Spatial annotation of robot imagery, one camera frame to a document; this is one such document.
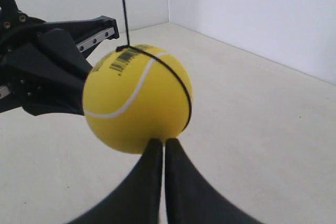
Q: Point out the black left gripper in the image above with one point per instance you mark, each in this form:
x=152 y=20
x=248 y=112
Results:
x=30 y=47

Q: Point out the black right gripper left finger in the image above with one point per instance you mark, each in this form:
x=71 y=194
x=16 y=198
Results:
x=137 y=198

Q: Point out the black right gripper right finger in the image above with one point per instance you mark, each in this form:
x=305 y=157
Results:
x=190 y=198

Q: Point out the yellow tennis ball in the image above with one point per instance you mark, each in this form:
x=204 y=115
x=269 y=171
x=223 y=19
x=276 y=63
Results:
x=135 y=94

